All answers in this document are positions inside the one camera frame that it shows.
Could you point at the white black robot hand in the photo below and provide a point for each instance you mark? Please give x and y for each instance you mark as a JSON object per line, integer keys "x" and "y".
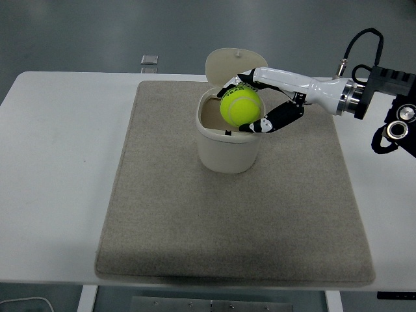
{"x": 292, "y": 97}

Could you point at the yellow tennis ball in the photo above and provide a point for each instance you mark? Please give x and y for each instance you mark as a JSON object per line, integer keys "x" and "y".
{"x": 240, "y": 106}

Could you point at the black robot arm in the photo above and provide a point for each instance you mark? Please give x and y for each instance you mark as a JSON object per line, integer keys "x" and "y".
{"x": 380, "y": 91}

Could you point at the cream bin with hinged lid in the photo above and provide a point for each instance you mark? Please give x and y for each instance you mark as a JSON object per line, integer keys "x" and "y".
{"x": 224, "y": 149}

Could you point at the beige felt mat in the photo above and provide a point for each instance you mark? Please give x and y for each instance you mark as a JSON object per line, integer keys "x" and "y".
{"x": 227, "y": 208}

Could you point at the silver floor plate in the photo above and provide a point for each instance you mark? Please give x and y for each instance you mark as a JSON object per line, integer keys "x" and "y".
{"x": 149, "y": 59}

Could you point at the grey metal plate with screws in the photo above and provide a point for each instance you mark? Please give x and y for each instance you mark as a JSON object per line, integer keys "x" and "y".
{"x": 211, "y": 305}

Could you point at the black label strip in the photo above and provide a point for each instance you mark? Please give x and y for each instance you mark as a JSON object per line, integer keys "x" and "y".
{"x": 396, "y": 295}

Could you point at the white table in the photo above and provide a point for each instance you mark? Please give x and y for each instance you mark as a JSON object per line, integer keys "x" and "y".
{"x": 58, "y": 169}

